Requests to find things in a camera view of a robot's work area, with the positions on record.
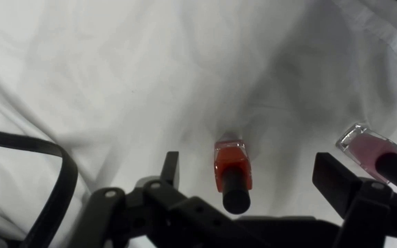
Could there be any pink nail polish bottle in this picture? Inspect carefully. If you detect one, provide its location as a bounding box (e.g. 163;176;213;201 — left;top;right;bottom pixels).
336;122;397;197

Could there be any white tablecloth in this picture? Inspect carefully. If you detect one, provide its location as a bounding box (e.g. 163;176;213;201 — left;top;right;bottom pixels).
0;0;397;248

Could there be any black handbag with strap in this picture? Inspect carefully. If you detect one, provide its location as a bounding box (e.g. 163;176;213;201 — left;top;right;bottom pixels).
0;124;81;248

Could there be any orange nail polish bottle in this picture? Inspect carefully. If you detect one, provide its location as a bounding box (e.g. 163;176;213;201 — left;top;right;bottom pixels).
213;136;256;216

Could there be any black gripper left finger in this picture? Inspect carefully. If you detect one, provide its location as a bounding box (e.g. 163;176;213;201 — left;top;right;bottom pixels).
67;150;200;248

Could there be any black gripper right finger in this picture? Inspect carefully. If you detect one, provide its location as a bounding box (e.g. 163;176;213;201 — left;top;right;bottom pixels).
312;151;397;248

